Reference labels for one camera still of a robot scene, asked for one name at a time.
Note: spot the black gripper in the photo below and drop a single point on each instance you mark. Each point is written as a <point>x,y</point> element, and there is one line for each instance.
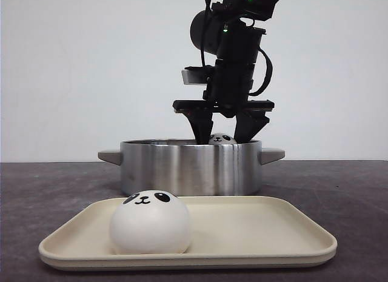
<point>228,94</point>

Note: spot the panda bun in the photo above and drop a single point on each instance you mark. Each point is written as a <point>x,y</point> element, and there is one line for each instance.
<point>220,139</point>
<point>151,221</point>

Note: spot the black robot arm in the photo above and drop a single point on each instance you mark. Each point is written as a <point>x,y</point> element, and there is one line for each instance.
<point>219,30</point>

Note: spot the stainless steel steamer pot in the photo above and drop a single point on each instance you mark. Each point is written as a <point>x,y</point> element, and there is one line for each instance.
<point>185,168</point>

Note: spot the cream rectangular tray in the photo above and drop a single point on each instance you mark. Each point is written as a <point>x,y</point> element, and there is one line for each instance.
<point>228,232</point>

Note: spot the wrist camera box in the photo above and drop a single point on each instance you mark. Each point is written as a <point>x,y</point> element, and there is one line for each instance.
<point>198,75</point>

